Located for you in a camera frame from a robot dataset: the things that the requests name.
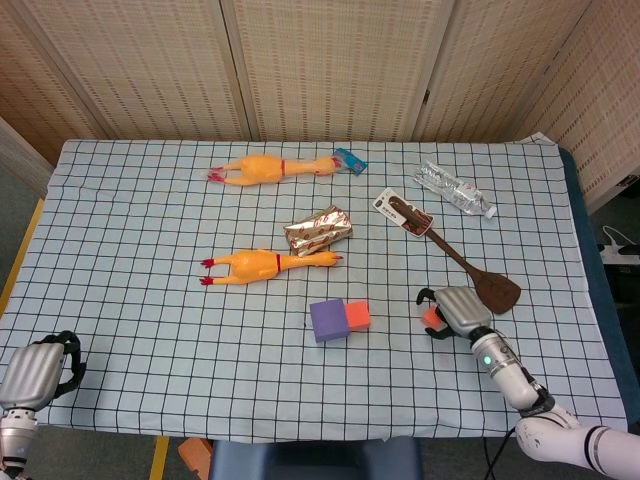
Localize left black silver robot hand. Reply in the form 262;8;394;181
0;330;87;412

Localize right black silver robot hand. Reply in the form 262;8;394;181
415;285;494;341

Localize large orange foam cube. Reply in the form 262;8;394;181
346;300;372;334

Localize brown wooden spatula with card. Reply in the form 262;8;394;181
372;187;523;315

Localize clear plastic water bottle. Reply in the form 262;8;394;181
412;159;498;219

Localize blue checkered tablecloth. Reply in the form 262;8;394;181
0;132;629;444

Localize purple foam cube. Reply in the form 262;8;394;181
309;298;350;344

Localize silver red foil packet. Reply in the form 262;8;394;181
283;203;354;258

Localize white power strip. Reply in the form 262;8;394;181
598;224;640;265

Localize orange block on floor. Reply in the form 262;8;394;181
177;437;214;480

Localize blue padded seat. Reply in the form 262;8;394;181
209;437;422;480

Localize bagged yellow rubber chicken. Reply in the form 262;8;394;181
203;147;369;189

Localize beige woven folding screen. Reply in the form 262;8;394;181
0;0;640;211

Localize thin black cable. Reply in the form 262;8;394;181
483;427;517;480

